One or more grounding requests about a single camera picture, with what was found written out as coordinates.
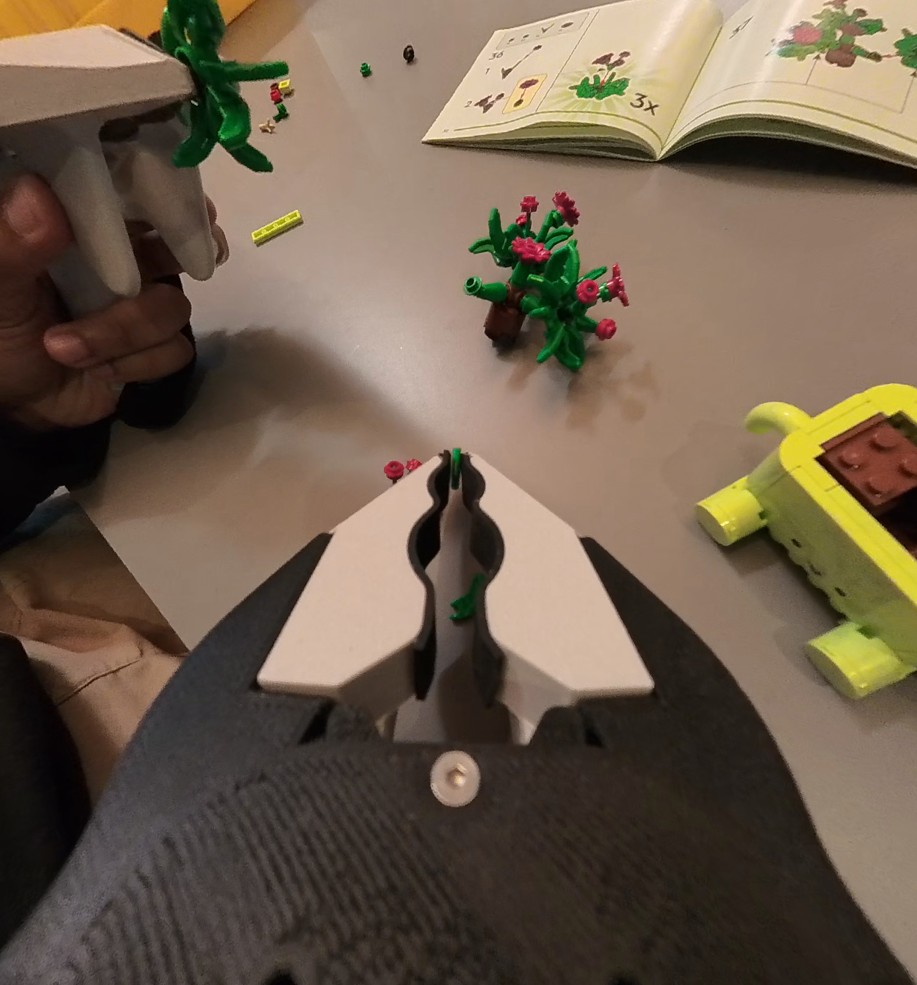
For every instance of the red flowered toy brick plant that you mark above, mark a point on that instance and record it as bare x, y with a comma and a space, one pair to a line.
550, 300

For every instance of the small green leaf piece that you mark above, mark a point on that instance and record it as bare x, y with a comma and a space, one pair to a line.
467, 600

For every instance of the small green stem piece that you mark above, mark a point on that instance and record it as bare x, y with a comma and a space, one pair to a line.
455, 465

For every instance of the lime green toy brick pot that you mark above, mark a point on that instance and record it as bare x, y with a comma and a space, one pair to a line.
851, 554

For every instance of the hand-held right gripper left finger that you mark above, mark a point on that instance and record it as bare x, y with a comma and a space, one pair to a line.
350, 600

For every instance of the small loose toy bricks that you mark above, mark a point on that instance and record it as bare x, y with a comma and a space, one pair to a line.
277, 104

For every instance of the open instruction booklet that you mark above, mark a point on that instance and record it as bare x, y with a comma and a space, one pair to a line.
735, 77

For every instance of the person's left forearm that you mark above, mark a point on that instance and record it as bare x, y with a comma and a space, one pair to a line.
12, 477

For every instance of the green toy brick plant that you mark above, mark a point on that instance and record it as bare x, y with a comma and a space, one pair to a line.
212, 100

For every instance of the yellow sheet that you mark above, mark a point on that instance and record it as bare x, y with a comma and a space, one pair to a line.
81, 11

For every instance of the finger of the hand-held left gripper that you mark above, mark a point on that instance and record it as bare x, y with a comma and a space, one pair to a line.
66, 77
181, 223

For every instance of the person's left hand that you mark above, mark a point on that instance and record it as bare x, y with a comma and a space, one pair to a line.
12, 323

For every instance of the person's beige pants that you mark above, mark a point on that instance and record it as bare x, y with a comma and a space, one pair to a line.
81, 615

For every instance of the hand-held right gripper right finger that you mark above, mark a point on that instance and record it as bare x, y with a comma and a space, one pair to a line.
558, 615

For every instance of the lime green flat brick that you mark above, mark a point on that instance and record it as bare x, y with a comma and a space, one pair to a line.
277, 228

